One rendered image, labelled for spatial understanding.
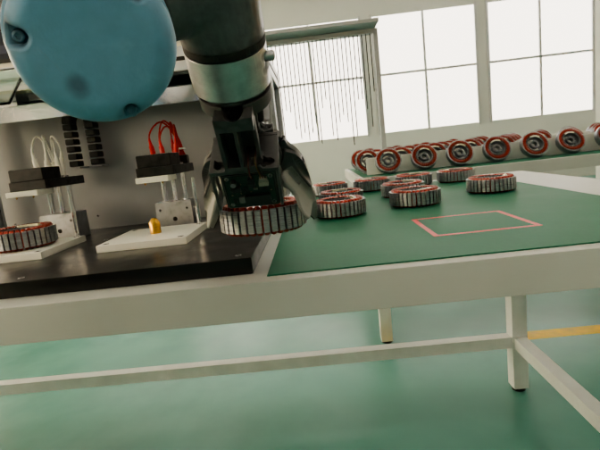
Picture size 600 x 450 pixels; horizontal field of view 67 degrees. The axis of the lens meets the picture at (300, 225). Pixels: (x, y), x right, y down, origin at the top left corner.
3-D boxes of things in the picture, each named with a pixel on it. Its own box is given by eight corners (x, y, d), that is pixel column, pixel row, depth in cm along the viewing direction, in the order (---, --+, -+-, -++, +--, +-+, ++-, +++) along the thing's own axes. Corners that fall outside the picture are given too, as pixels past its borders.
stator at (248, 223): (306, 232, 54) (303, 201, 53) (213, 242, 54) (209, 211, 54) (307, 219, 65) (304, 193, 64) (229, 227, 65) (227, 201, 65)
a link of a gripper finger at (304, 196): (315, 245, 56) (268, 202, 51) (312, 211, 60) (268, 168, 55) (337, 233, 55) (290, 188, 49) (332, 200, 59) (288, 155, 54)
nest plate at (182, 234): (187, 244, 73) (186, 236, 73) (96, 253, 74) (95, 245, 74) (207, 228, 88) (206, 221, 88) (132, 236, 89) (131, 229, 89)
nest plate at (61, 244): (42, 259, 74) (40, 252, 74) (-46, 268, 75) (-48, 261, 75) (87, 240, 89) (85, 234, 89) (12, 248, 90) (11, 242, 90)
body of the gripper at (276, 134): (217, 215, 49) (188, 120, 41) (223, 165, 55) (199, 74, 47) (287, 209, 49) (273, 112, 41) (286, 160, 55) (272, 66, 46)
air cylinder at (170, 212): (195, 226, 93) (190, 199, 92) (158, 229, 93) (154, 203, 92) (200, 221, 98) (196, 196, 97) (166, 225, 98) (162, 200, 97)
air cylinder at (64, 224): (79, 237, 94) (74, 212, 93) (44, 242, 94) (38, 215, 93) (91, 233, 99) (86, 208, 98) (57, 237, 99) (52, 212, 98)
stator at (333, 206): (316, 221, 93) (314, 204, 92) (312, 214, 104) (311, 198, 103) (370, 215, 93) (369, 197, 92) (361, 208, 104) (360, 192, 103)
